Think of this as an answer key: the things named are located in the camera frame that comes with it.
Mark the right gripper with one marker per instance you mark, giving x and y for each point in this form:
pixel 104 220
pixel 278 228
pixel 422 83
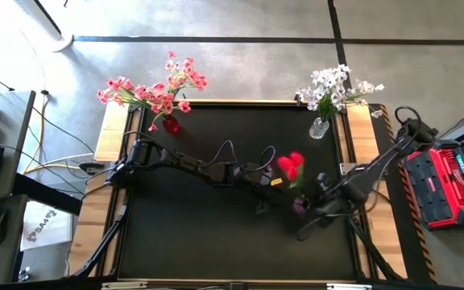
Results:
pixel 338 201

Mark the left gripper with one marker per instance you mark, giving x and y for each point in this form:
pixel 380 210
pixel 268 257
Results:
pixel 248 177

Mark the pink glass vase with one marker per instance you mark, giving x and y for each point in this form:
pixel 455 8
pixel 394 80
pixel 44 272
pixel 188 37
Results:
pixel 300 206

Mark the white flower spray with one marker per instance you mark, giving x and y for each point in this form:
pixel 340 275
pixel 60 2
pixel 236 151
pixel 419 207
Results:
pixel 328 80
pixel 365 86

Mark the pink flower spray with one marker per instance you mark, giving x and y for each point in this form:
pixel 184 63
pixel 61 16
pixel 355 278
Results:
pixel 159 88
pixel 197 80
pixel 114 84

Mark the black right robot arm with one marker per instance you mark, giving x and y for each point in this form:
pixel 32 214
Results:
pixel 377 169

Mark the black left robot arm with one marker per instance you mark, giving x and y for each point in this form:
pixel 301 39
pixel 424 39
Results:
pixel 183 163

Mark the clear glass vase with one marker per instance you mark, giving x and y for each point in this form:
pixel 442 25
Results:
pixel 319 129

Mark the red glass vase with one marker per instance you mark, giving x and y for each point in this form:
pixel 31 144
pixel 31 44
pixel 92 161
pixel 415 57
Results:
pixel 171 124

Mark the black mat hazard edge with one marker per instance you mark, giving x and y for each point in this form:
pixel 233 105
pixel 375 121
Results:
pixel 397 249

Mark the red black tool case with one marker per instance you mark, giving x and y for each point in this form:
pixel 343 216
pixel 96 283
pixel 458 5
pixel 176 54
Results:
pixel 441 189

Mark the black power adapter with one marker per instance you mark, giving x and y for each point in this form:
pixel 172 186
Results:
pixel 92 167

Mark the black desk leg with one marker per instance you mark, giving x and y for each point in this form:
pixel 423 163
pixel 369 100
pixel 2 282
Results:
pixel 46 193

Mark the white printed paper bag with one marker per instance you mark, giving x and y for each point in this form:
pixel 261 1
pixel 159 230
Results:
pixel 46 227

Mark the white round stand base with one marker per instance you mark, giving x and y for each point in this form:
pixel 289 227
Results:
pixel 63 43

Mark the grey desk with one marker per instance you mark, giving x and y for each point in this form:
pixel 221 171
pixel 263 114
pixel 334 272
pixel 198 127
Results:
pixel 10 121

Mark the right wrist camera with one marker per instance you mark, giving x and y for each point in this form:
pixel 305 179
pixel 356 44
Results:
pixel 323 181

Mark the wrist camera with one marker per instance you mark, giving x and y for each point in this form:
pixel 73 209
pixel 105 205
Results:
pixel 267 173
pixel 323 181

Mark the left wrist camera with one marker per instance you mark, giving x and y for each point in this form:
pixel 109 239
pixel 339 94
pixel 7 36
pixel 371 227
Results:
pixel 267 173

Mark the black frame strut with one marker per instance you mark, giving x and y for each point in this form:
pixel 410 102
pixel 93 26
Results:
pixel 371 249
pixel 107 237

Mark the black table frame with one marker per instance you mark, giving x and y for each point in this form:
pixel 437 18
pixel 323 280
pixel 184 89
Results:
pixel 240 105

